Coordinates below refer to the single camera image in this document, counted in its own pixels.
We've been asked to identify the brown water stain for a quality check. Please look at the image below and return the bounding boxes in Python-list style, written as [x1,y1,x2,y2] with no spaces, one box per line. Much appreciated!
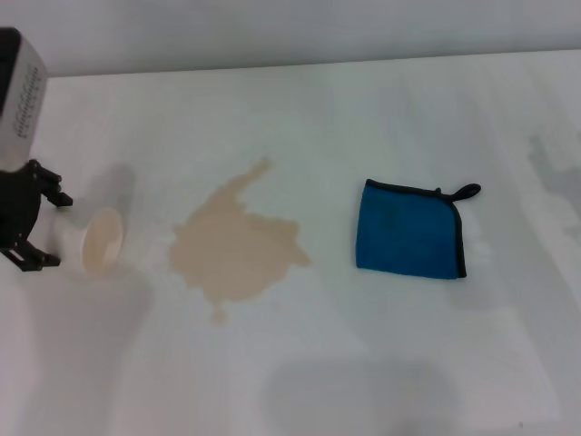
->
[168,155,313,326]

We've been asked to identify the white paper cup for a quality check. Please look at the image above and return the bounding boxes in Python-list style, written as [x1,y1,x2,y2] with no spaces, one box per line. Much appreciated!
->
[44,206,126,279]

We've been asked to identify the blue rag with black trim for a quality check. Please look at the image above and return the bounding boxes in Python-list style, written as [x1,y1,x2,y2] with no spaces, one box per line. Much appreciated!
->
[353,177,483,280]

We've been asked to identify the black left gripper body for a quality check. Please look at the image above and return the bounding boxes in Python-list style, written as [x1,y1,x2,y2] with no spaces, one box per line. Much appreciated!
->
[0,163,46,250]

